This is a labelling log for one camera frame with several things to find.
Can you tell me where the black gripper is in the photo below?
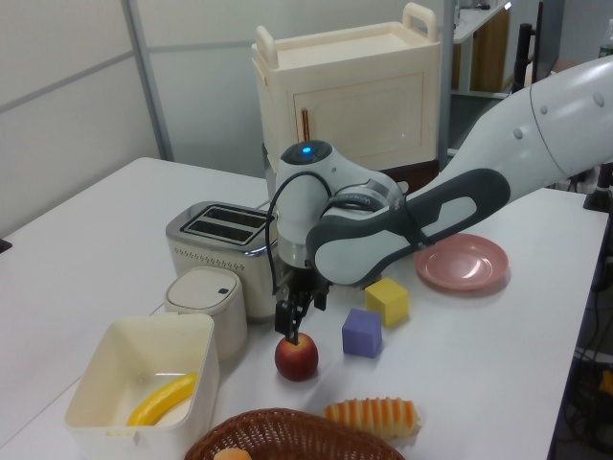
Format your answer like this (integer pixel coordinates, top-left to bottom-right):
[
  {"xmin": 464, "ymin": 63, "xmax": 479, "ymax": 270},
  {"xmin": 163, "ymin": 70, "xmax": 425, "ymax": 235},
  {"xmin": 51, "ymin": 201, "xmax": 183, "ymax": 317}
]
[{"xmin": 274, "ymin": 261, "xmax": 332, "ymax": 347}]

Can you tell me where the red toy apple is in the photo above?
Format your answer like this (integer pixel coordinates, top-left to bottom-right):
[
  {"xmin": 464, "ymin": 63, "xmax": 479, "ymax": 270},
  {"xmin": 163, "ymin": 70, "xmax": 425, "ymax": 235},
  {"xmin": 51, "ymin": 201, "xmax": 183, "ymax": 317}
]
[{"xmin": 274, "ymin": 333, "xmax": 320, "ymax": 383}]

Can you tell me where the cream square plastic container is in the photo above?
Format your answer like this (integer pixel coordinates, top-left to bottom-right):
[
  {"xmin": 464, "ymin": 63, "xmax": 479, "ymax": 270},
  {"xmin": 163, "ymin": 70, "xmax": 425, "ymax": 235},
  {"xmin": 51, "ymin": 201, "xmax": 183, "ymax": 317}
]
[{"xmin": 63, "ymin": 312, "xmax": 222, "ymax": 460}]

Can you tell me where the purple foam cube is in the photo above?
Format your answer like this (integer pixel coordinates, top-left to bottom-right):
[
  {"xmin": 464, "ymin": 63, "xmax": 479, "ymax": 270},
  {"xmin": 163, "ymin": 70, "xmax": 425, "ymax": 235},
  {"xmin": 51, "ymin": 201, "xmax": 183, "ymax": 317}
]
[{"xmin": 341, "ymin": 307, "xmax": 384, "ymax": 360}]

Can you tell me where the small white lidded bin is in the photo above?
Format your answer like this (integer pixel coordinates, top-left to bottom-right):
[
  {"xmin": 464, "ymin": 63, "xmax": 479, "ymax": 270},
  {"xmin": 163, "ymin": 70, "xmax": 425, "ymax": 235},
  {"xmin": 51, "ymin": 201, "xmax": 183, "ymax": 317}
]
[{"xmin": 163, "ymin": 266, "xmax": 249, "ymax": 362}]

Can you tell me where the yellow foam cube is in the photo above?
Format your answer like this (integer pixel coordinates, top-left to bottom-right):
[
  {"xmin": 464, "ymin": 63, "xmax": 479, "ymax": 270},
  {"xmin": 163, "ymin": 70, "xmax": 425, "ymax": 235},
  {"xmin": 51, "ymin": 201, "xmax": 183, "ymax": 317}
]
[{"xmin": 364, "ymin": 278, "xmax": 410, "ymax": 330}]

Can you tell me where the cream and silver toaster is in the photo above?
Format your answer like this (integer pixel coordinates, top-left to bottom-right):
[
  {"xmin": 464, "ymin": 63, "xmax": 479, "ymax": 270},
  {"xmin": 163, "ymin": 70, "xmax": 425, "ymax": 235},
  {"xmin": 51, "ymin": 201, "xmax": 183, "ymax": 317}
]
[{"xmin": 165, "ymin": 200, "xmax": 278, "ymax": 322}]

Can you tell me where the brown wicker basket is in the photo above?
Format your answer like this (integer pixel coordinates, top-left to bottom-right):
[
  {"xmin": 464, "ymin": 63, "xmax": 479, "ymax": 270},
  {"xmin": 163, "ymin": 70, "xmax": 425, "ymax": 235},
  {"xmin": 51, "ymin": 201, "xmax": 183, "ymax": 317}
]
[{"xmin": 183, "ymin": 407, "xmax": 409, "ymax": 460}]

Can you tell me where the orange striped toy bread roll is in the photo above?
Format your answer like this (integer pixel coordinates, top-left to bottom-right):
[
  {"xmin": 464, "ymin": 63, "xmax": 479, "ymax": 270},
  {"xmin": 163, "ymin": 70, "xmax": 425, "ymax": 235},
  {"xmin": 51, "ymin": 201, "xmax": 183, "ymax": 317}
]
[{"xmin": 323, "ymin": 396, "xmax": 423, "ymax": 442}]

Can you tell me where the yellow toy banana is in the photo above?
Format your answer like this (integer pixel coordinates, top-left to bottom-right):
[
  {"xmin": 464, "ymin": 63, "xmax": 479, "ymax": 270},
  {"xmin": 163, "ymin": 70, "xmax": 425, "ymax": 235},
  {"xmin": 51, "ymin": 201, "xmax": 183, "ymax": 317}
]
[{"xmin": 125, "ymin": 371, "xmax": 200, "ymax": 428}]

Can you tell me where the pink plastic plate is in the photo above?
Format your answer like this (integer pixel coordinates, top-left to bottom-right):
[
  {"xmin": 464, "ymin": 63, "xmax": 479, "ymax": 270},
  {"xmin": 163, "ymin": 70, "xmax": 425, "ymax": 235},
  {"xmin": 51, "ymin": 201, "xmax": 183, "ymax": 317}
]
[{"xmin": 413, "ymin": 233, "xmax": 511, "ymax": 293}]

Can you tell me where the wooden background shelf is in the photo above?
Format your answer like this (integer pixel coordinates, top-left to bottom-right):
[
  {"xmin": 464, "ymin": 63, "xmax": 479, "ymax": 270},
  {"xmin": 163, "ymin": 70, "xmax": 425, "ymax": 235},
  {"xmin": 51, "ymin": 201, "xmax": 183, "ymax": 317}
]
[{"xmin": 449, "ymin": 0, "xmax": 512, "ymax": 95}]

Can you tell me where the black monitor stand pole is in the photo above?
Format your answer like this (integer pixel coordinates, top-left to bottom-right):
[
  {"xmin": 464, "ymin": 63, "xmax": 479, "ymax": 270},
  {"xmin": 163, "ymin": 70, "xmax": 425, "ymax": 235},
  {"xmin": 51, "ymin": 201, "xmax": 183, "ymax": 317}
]
[{"xmin": 511, "ymin": 22, "xmax": 536, "ymax": 95}]

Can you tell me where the cream toy cabinet with handles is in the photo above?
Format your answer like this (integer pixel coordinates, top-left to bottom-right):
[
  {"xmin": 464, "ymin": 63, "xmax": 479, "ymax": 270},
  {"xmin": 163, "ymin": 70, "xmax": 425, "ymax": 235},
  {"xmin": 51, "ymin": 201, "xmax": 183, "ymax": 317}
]
[{"xmin": 250, "ymin": 1, "xmax": 443, "ymax": 174}]

